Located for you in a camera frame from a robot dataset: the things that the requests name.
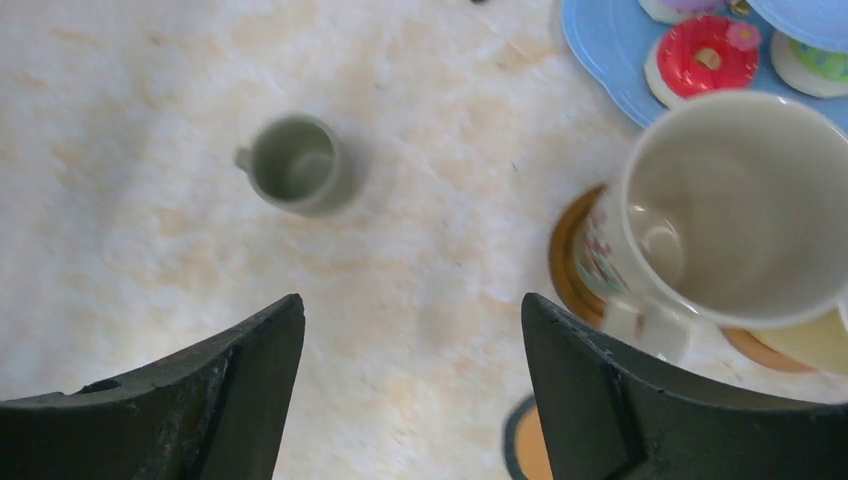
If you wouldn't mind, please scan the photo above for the brown coaster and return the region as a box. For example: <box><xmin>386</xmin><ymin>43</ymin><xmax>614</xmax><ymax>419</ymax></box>
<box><xmin>721</xmin><ymin>328</ymin><xmax>815</xmax><ymax>374</ymax></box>

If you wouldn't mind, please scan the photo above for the large cream mug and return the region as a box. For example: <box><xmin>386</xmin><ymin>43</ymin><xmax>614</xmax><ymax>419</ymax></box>
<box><xmin>572</xmin><ymin>90</ymin><xmax>847</xmax><ymax>362</ymax></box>

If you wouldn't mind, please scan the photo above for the blue three-tier cake stand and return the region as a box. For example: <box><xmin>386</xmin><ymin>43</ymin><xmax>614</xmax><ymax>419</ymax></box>
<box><xmin>561</xmin><ymin>1</ymin><xmax>847</xmax><ymax>129</ymax></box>

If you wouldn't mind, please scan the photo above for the orange smiley coaster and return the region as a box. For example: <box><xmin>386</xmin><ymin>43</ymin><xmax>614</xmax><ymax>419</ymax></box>
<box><xmin>502</xmin><ymin>394</ymin><xmax>553</xmax><ymax>480</ymax></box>

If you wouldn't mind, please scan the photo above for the red donut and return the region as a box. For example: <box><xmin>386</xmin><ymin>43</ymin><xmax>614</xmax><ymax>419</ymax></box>
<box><xmin>644</xmin><ymin>15</ymin><xmax>762</xmax><ymax>108</ymax></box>

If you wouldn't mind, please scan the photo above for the purple donut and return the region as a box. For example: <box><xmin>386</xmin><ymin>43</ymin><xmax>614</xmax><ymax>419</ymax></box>
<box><xmin>638</xmin><ymin>0</ymin><xmax>727</xmax><ymax>25</ymax></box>

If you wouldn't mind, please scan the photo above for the small olive cup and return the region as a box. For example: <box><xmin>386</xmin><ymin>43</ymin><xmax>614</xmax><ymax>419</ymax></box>
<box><xmin>233</xmin><ymin>112</ymin><xmax>356</xmax><ymax>218</ymax></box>

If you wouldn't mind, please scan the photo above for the orange-brown coaster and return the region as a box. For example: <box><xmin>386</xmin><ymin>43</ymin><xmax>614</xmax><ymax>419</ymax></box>
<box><xmin>548</xmin><ymin>185</ymin><xmax>605</xmax><ymax>329</ymax></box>

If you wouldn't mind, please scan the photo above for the green donut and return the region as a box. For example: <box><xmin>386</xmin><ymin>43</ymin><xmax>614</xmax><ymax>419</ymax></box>
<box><xmin>770</xmin><ymin>32</ymin><xmax>847</xmax><ymax>99</ymax></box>

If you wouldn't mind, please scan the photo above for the yellow mug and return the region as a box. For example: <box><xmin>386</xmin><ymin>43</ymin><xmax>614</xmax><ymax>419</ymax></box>
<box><xmin>750</xmin><ymin>305</ymin><xmax>847</xmax><ymax>375</ymax></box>

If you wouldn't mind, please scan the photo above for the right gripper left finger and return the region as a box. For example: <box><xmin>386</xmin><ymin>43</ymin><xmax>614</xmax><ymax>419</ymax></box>
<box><xmin>1</xmin><ymin>294</ymin><xmax>305</xmax><ymax>479</ymax></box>

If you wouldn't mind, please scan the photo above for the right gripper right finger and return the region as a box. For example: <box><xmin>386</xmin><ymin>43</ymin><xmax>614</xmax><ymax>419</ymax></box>
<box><xmin>521</xmin><ymin>293</ymin><xmax>847</xmax><ymax>479</ymax></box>

